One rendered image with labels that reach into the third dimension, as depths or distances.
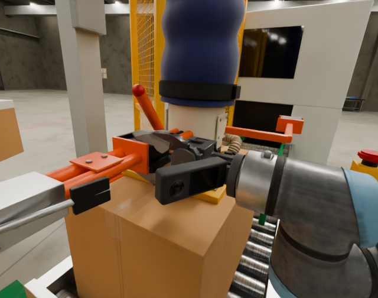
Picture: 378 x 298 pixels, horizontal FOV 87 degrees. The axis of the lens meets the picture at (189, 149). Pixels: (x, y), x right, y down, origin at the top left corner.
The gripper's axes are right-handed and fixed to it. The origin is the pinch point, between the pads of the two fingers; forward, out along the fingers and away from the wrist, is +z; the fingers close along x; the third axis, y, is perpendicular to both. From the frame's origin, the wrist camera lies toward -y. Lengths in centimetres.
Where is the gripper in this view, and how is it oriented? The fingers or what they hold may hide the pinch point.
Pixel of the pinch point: (135, 154)
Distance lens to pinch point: 40.0
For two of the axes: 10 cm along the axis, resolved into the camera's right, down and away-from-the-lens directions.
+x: 0.5, -9.4, -3.4
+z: -8.8, -2.0, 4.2
